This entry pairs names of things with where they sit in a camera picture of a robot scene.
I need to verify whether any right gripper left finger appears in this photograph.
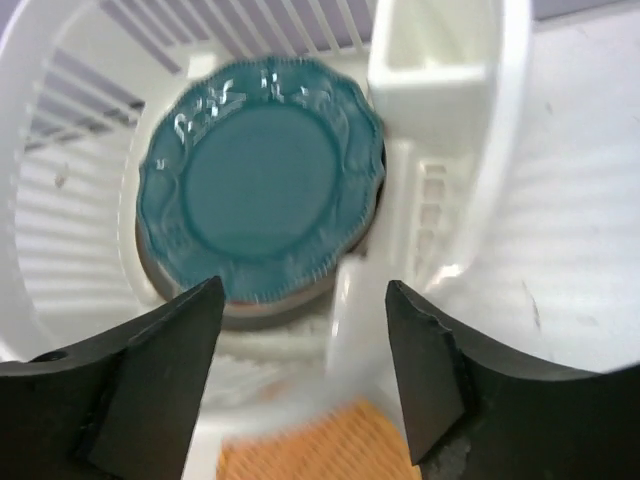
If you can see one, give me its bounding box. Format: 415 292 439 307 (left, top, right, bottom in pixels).
1 278 225 479

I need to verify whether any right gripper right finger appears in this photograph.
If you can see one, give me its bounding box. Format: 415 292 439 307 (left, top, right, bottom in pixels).
385 280 639 479

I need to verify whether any red rimmed cream plate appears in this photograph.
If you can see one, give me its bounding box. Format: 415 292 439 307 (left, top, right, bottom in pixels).
136 146 386 330

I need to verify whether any teal scalloped round plate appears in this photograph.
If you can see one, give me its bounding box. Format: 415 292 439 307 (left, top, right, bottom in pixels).
136 56 385 304

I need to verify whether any woven bamboo round plate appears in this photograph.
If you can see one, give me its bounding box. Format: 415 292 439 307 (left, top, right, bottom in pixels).
216 400 421 480

